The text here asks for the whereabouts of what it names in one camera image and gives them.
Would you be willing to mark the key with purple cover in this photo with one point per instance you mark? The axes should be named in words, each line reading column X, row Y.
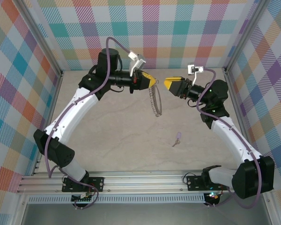
column 178, row 136

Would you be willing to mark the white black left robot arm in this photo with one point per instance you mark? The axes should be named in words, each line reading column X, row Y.
column 70, row 114

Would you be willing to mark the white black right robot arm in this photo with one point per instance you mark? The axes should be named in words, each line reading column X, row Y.
column 231, row 138

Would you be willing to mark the black controller board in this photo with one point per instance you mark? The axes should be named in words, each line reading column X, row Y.
column 212, row 198
column 83, row 199

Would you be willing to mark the grey metal base sheet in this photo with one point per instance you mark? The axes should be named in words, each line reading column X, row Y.
column 142, row 215

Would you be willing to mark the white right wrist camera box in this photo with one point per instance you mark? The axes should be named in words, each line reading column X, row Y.
column 192, row 69

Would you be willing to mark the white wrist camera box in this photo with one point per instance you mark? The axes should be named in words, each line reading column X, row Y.
column 192, row 69
column 134, row 57

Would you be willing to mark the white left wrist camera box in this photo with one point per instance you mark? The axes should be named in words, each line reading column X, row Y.
column 134, row 57

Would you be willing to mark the aluminium frame side bar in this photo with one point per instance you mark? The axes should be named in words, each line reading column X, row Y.
column 52, row 105
column 236, row 105

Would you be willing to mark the aluminium frame post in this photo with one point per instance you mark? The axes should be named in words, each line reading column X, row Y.
column 41, row 37
column 246, row 35

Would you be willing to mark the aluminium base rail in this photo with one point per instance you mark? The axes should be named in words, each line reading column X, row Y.
column 142, row 182

